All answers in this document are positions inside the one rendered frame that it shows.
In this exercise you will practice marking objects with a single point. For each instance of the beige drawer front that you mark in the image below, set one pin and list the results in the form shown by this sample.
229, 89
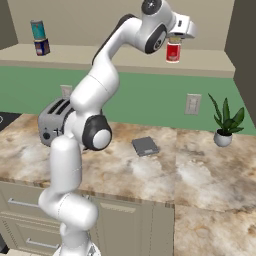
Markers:
26, 193
30, 230

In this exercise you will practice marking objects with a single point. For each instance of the black hob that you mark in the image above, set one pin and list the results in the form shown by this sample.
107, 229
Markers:
7, 120

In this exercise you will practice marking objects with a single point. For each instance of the grey kitchen scale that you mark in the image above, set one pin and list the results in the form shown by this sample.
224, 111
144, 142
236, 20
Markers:
145, 145

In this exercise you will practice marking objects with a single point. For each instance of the green plant in white pot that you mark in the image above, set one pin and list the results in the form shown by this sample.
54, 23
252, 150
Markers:
226, 124

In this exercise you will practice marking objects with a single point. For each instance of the beige wall outlet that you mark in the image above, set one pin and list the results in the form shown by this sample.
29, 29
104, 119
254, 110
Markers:
66, 90

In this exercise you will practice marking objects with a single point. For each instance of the beige open cabinet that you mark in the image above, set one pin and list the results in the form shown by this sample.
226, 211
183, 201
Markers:
203, 63

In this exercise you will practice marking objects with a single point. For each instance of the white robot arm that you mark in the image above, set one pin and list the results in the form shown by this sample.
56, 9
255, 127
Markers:
66, 166

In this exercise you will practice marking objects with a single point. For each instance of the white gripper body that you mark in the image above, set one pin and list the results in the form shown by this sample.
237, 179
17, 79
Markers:
189, 29

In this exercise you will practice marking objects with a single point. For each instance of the red can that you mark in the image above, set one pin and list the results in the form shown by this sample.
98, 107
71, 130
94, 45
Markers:
173, 52

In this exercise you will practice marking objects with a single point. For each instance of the silver toaster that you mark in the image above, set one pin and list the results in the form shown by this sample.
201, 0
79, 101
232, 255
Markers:
48, 122

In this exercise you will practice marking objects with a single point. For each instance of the teal can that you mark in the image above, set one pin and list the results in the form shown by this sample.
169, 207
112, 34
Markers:
38, 29

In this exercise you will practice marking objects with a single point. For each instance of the blue can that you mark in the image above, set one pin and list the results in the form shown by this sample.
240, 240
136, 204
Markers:
42, 47

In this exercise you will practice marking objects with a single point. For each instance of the beige cupboard door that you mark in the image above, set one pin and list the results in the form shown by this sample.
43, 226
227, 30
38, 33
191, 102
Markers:
123, 230

